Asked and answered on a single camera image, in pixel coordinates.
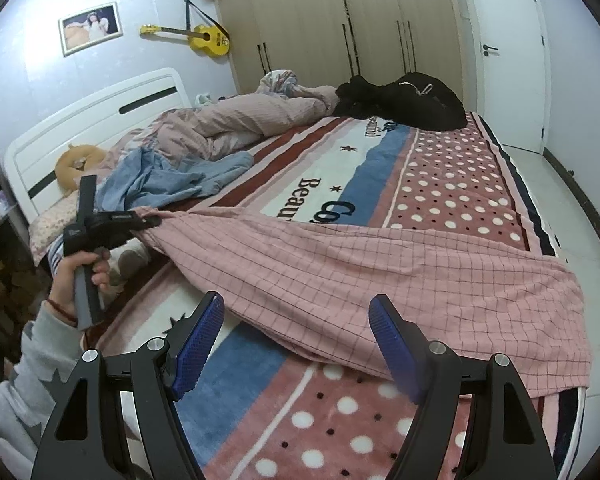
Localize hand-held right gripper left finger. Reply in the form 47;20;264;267
30;291;226;480

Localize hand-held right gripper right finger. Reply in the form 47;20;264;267
369;294;573;480

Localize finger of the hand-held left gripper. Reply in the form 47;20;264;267
128;213;164;234

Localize pink checked pants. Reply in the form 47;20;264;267
130;207;595;395

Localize person's left forearm grey sleeve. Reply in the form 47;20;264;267
0;300;88;467

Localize person's left hand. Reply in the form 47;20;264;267
47;251;113;323

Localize floral pillow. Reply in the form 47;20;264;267
28;195;81;261

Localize blue garment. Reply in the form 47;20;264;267
96;147;255;211

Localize yellow plush cushion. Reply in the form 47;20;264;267
55;144;108;192

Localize dark bedside table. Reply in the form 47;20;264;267
0;130;46;361

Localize white bed headboard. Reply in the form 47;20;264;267
4;67;191;226

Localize pink ribbed duvet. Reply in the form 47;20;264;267
97;67;342;173

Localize printed dotted striped blanket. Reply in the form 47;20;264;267
92;110;588;480

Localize yellow guitar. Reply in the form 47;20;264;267
140;0;231;58

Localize black garment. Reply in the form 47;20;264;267
335;73;468;130

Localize beige wardrobe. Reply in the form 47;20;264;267
215;0;481;113

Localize white door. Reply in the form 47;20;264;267
460;0;553;156

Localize red string bracelet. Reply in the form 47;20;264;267
47;299;79;324

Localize framed wall photo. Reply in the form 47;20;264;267
58;2;124;57

